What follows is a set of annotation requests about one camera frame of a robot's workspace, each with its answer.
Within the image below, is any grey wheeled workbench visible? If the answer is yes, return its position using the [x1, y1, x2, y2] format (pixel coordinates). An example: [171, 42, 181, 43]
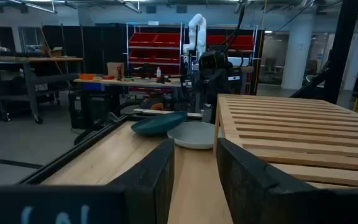
[0, 55, 84, 124]

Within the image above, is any brown cardboard box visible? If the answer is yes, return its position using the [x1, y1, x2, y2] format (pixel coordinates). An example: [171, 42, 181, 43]
[106, 62, 126, 80]

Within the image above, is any blue bin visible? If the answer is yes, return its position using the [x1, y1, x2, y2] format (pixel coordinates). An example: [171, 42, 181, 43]
[82, 82, 106, 91]

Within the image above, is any black crate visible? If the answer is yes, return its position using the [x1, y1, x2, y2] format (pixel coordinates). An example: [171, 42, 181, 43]
[68, 90, 113, 130]

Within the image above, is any teal plate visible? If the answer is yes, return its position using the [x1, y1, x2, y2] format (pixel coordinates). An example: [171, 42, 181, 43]
[130, 111, 188, 137]

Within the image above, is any white plate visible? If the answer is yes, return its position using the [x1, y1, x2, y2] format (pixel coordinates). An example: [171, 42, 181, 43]
[166, 121, 223, 151]

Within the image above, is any small cardboard box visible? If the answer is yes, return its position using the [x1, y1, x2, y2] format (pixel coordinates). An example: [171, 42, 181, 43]
[41, 46, 63, 58]

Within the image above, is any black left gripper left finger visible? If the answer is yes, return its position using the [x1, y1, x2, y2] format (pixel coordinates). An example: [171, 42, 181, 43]
[0, 138, 176, 224]

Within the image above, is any wooden work table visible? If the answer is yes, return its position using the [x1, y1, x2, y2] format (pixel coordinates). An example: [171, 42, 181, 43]
[73, 77, 183, 94]

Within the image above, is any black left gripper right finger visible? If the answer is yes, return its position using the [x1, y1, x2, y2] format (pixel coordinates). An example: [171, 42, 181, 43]
[215, 138, 358, 224]

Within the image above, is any metal rack with red bins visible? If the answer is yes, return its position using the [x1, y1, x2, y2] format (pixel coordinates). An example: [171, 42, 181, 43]
[206, 26, 258, 94]
[126, 22, 186, 94]

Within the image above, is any wooden slatted shelf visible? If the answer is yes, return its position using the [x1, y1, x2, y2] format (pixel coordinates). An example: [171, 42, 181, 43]
[212, 93, 358, 191]

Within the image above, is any orange and black vacuum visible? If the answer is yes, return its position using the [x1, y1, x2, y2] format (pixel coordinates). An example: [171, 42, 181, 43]
[140, 92, 169, 111]

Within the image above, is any white round column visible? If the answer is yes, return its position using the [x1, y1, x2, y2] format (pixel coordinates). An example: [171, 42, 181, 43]
[280, 14, 316, 91]

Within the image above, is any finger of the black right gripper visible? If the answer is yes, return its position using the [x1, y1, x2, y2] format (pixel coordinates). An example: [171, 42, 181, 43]
[227, 67, 242, 94]
[180, 74, 196, 94]

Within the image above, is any black vertical post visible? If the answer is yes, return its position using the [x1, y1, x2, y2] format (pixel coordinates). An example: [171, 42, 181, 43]
[321, 0, 358, 105]

